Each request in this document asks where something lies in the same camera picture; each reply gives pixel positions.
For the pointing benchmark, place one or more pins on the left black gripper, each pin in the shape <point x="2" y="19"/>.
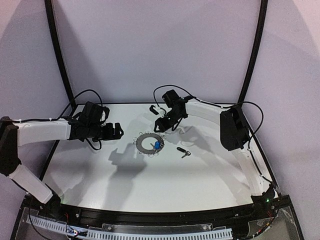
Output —
<point x="110" y="131"/>

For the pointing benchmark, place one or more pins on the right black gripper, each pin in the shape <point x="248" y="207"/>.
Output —
<point x="167" y="121"/>

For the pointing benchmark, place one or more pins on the metal ring plate with keyrings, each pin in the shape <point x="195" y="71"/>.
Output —
<point x="144" y="143"/>

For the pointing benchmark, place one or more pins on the key with blue tag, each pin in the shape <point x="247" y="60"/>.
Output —
<point x="157" y="145"/>

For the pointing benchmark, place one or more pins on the key with black tag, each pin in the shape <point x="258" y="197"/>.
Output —
<point x="185" y="152"/>

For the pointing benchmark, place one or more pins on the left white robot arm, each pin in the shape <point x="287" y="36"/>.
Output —
<point x="88" y="124"/>

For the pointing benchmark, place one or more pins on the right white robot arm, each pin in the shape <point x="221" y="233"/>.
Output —
<point x="234" y="135"/>

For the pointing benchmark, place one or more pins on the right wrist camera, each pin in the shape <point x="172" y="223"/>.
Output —
<point x="156" y="110"/>

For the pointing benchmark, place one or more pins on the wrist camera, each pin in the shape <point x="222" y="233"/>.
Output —
<point x="104" y="114"/>
<point x="156" y="110"/>

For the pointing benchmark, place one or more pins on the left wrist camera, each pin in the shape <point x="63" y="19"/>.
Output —
<point x="104" y="114"/>

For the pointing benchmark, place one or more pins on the black front frame rail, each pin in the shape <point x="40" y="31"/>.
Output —
<point x="93" y="217"/>

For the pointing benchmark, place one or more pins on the white slotted cable duct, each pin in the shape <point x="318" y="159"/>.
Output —
<point x="132" y="232"/>

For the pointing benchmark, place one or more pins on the left black frame post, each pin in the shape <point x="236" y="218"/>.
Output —
<point x="50" y="15"/>

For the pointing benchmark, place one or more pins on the black frame post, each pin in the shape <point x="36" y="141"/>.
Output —
<point x="255" y="49"/>
<point x="50" y="15"/>

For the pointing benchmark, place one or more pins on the right black frame post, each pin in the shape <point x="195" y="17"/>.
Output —
<point x="255" y="49"/>

